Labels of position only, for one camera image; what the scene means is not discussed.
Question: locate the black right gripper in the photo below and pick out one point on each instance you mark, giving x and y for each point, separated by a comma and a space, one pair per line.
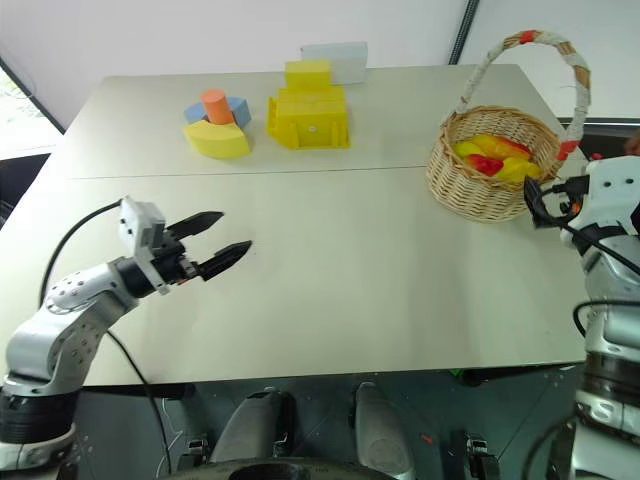
564, 204

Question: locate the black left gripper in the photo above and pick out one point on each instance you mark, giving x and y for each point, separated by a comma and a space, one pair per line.
170, 261

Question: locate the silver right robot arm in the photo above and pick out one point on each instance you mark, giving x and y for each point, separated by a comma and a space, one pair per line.
610, 280

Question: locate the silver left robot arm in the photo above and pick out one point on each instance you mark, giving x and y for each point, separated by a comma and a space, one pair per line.
60, 320

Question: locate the plain yellow fruit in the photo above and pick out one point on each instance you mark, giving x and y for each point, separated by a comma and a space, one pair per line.
517, 170

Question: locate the long orange-red fruit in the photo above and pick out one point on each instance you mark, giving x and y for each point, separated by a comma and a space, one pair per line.
507, 147

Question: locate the red and yellow fruit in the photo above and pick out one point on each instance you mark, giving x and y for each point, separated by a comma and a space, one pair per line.
484, 163

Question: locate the yellow fruit with red blush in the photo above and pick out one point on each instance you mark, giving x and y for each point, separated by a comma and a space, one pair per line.
467, 148

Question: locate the yellow curved foam block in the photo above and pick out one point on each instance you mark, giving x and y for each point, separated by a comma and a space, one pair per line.
217, 139

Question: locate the blue foam block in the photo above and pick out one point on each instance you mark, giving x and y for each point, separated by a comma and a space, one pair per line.
241, 111

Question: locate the orange foam cylinder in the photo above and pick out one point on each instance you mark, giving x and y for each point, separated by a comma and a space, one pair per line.
218, 106

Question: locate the yellow printed plastic box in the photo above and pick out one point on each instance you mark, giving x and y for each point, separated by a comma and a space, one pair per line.
311, 117

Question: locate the black ribbed pole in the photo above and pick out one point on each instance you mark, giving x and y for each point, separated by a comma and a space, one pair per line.
462, 30

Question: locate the grey rounded shape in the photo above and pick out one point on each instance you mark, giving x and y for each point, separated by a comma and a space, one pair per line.
255, 425

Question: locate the yellow rectangular block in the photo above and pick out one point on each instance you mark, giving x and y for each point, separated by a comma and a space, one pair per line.
308, 75

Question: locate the black table clamp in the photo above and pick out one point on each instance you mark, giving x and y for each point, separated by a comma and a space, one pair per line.
197, 450
480, 452

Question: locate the white rectangular box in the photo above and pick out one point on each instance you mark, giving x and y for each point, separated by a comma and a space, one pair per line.
345, 62

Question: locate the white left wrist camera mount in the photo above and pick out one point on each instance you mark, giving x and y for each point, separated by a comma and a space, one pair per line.
137, 225

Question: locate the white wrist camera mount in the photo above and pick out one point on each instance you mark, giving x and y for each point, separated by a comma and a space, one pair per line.
137, 225
610, 190

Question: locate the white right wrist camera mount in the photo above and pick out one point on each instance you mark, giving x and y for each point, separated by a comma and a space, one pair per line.
610, 190

